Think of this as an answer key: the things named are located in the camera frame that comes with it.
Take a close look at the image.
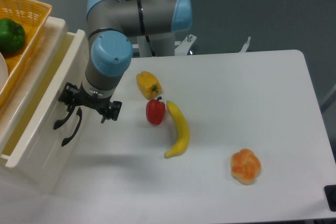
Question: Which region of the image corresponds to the black lower drawer handle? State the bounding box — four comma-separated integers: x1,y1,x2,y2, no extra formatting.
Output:
61,106,83,147

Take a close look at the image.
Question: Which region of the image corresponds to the red bell pepper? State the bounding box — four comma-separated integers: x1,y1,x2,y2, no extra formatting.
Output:
146,97,165,125

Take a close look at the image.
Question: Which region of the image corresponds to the yellow plastic basket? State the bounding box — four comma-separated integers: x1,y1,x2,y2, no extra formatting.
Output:
1,0,52,105

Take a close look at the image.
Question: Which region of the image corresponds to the black drawer handle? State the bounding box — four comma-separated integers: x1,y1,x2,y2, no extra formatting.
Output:
61,106,83,147
53,105,75,130

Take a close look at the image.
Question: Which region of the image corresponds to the black device at table edge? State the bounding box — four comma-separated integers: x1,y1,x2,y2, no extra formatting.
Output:
324,185,336,212

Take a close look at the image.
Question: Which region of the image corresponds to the white drawer cabinet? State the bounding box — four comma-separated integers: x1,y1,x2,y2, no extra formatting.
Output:
0,16,99,195

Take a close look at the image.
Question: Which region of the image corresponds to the orange knotted bread roll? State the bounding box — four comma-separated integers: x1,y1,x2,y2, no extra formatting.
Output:
230,148,261,185

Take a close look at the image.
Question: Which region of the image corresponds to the yellow bell pepper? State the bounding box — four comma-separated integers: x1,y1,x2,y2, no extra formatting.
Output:
136,71,162,99

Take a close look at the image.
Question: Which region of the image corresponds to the white table bracket right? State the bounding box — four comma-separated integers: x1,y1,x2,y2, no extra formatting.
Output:
239,36,251,53

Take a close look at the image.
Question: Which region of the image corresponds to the white plate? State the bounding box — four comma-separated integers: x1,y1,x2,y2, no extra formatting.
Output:
0,53,9,90

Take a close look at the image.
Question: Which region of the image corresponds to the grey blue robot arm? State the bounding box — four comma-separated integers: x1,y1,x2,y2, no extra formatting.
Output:
58,0,193,120

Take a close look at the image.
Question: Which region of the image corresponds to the green bell pepper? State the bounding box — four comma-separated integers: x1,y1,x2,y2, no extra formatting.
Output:
1,18,25,54

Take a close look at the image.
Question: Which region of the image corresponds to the black top drawer handle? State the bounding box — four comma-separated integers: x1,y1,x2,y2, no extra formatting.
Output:
53,105,75,130

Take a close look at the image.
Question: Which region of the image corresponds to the yellow banana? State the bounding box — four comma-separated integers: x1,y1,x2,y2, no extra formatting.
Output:
164,101,190,158

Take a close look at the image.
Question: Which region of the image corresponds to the white drawer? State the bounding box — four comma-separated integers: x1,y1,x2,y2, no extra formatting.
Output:
6,30,89,171

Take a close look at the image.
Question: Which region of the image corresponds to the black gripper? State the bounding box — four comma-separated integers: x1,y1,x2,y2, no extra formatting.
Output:
58,82,122,123

